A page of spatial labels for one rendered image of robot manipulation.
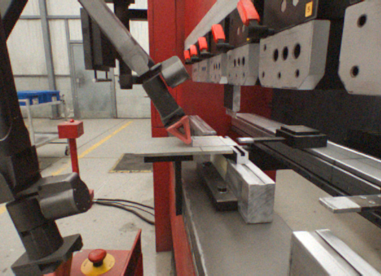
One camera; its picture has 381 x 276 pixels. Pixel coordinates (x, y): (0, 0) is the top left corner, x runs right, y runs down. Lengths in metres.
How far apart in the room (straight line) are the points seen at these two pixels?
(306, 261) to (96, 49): 1.63
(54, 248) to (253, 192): 0.39
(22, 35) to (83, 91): 2.24
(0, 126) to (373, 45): 0.46
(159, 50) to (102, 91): 6.60
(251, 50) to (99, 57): 1.37
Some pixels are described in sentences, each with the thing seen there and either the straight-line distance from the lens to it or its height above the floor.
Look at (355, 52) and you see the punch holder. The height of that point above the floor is 1.21.
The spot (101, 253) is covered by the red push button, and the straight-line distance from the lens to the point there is 0.66.
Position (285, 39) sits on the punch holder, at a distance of 0.40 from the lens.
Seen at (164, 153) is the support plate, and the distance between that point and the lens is 0.68.
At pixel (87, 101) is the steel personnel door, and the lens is 8.33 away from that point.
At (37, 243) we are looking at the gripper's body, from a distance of 0.53.
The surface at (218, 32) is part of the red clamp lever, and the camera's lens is 0.65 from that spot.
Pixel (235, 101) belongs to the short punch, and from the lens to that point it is 0.73.
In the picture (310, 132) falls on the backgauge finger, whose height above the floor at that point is 1.03.
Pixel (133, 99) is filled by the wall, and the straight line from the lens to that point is 7.93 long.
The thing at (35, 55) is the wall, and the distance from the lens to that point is 8.98.
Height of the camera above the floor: 1.19
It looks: 13 degrees down
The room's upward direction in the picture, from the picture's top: straight up
